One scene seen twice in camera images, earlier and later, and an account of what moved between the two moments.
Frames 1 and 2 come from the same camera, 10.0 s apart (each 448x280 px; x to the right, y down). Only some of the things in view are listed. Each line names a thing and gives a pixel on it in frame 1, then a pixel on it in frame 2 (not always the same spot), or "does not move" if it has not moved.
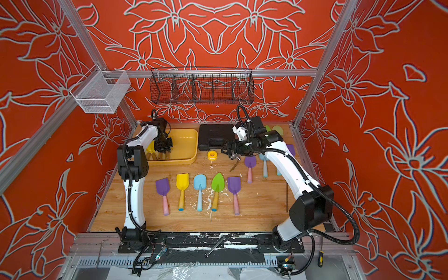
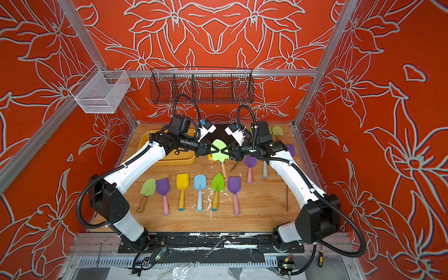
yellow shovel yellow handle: (182, 183) does not move
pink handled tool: (250, 162) does not move
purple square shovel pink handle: (291, 149) does not move
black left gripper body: (163, 144) -> (200, 149)
